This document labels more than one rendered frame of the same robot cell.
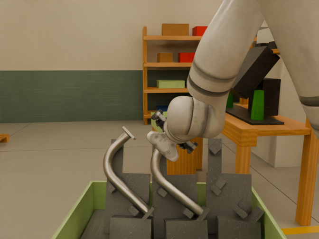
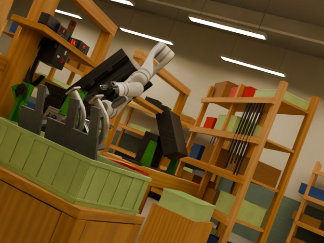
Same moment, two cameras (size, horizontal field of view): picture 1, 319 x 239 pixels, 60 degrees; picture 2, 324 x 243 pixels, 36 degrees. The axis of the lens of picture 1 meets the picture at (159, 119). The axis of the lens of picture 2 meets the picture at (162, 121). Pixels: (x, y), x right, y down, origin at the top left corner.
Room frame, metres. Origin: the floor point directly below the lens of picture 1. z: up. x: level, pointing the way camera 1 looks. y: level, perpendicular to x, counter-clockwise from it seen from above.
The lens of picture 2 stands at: (2.40, 1.36, 1.07)
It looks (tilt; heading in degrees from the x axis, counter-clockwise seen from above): 4 degrees up; 212
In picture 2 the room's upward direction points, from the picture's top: 22 degrees clockwise
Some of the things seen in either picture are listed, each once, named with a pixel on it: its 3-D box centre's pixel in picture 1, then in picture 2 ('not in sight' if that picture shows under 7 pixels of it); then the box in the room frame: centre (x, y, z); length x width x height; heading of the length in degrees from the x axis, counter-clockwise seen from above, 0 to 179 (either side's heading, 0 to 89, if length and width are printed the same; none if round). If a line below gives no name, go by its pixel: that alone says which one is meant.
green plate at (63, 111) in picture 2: not in sight; (74, 103); (-0.08, -0.89, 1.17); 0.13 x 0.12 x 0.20; 15
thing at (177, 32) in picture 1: (206, 75); not in sight; (6.69, -1.12, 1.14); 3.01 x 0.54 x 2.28; 97
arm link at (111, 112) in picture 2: not in sight; (104, 116); (0.31, -0.31, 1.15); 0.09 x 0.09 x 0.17; 3
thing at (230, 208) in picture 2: not in sight; (222, 168); (-3.55, -1.24, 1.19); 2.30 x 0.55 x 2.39; 47
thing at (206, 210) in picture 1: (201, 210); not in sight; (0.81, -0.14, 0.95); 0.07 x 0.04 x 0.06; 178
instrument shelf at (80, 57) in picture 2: not in sight; (60, 44); (-0.07, -1.22, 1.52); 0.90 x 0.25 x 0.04; 15
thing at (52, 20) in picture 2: not in sight; (49, 21); (0.20, -1.11, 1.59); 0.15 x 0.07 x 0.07; 15
